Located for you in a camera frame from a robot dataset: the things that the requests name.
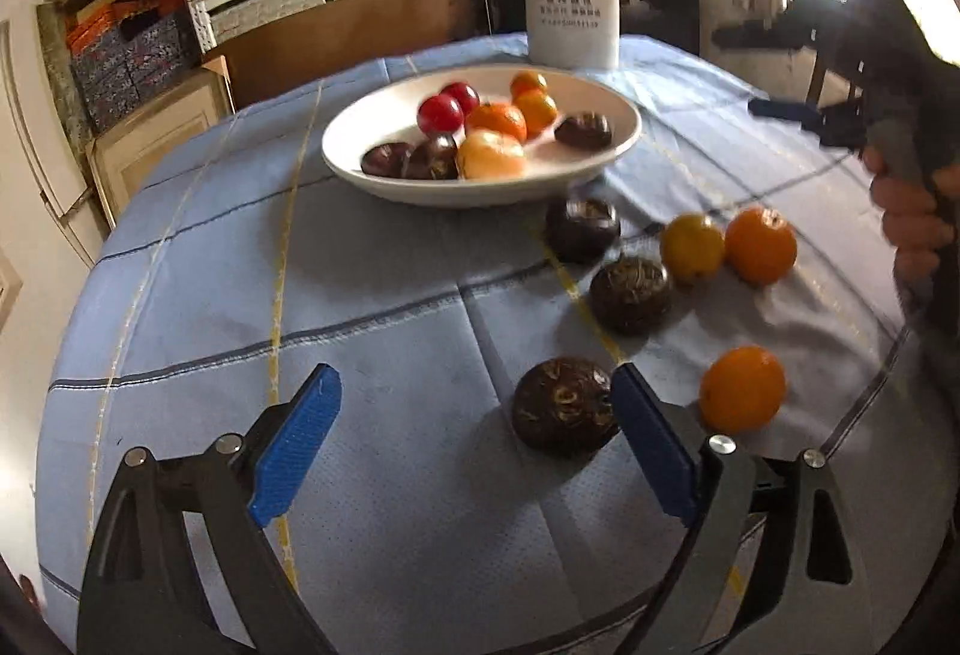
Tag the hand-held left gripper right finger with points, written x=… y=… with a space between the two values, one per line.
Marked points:
x=652 y=437

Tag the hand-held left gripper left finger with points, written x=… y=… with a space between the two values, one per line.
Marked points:
x=292 y=445

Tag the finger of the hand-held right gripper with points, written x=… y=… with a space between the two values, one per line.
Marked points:
x=765 y=36
x=832 y=126

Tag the dark brown water chestnut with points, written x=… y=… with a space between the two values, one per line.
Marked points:
x=435 y=160
x=384 y=160
x=564 y=406
x=583 y=132
x=582 y=229
x=630 y=293

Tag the pale yellow plum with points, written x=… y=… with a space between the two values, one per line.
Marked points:
x=490 y=156

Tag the red tomato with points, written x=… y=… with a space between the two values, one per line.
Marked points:
x=468 y=94
x=440 y=114

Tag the white shallow plate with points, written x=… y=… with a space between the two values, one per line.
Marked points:
x=360 y=129

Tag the person's right hand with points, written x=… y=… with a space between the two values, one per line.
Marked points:
x=911 y=220

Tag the yellow-green small orange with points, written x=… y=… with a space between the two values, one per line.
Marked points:
x=691 y=248

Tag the blue checked tablecloth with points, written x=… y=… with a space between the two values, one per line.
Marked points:
x=375 y=265

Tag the stack of patterned blue boxes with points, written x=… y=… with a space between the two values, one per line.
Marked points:
x=127 y=70

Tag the brown wooden board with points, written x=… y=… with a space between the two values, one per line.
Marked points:
x=337 y=36

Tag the white leaning panel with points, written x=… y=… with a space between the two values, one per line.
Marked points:
x=30 y=115

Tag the mottled grey board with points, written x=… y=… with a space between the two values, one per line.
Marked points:
x=56 y=63

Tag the beige picture frame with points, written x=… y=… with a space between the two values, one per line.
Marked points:
x=157 y=130

